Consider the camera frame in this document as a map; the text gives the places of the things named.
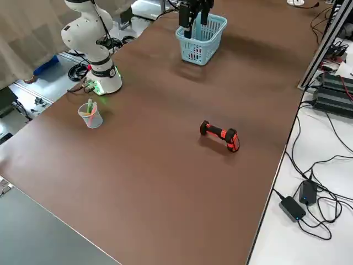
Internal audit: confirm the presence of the red toy car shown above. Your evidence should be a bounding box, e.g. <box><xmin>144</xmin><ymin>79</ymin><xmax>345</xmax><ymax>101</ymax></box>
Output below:
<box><xmin>189</xmin><ymin>45</ymin><xmax>203</xmax><ymax>60</ymax></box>

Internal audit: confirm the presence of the black orange barcode scanner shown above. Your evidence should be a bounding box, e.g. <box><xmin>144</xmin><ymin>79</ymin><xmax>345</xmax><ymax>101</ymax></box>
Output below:
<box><xmin>199</xmin><ymin>119</ymin><xmax>242</xmax><ymax>153</ymax></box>

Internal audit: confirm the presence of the blue plastic basket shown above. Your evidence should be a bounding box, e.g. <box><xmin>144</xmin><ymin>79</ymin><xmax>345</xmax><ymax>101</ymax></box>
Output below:
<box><xmin>175</xmin><ymin>13</ymin><xmax>228</xmax><ymax>67</ymax></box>

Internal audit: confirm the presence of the pink pen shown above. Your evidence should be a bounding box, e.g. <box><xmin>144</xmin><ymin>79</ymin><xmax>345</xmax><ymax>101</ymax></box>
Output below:
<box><xmin>88</xmin><ymin>103</ymin><xmax>98</xmax><ymax>125</ymax></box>

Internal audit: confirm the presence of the clear plastic cup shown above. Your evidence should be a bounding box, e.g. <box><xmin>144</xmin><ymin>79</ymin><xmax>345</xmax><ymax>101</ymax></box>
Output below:
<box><xmin>77</xmin><ymin>100</ymin><xmax>104</xmax><ymax>129</ymax></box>

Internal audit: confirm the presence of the black power supply box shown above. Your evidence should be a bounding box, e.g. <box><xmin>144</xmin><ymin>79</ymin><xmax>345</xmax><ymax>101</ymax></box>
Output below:
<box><xmin>314</xmin><ymin>90</ymin><xmax>353</xmax><ymax>120</ymax></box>
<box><xmin>319</xmin><ymin>72</ymin><xmax>353</xmax><ymax>96</ymax></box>

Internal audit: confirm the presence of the beige curtain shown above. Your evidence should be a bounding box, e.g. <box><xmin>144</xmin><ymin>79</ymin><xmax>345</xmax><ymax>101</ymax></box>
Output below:
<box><xmin>0</xmin><ymin>0</ymin><xmax>133</xmax><ymax>89</ymax></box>

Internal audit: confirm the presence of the black power adapter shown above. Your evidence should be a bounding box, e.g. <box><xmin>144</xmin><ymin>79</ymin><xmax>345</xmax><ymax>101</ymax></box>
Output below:
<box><xmin>298</xmin><ymin>179</ymin><xmax>319</xmax><ymax>206</ymax></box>

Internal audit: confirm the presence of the grey power adapter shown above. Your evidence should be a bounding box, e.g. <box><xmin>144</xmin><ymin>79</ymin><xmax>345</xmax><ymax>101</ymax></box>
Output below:
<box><xmin>279</xmin><ymin>195</ymin><xmax>307</xmax><ymax>222</ymax></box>

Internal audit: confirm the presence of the aluminium camera post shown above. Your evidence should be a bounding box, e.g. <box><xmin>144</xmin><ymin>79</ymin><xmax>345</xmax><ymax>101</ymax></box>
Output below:
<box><xmin>298</xmin><ymin>0</ymin><xmax>353</xmax><ymax>89</ymax></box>

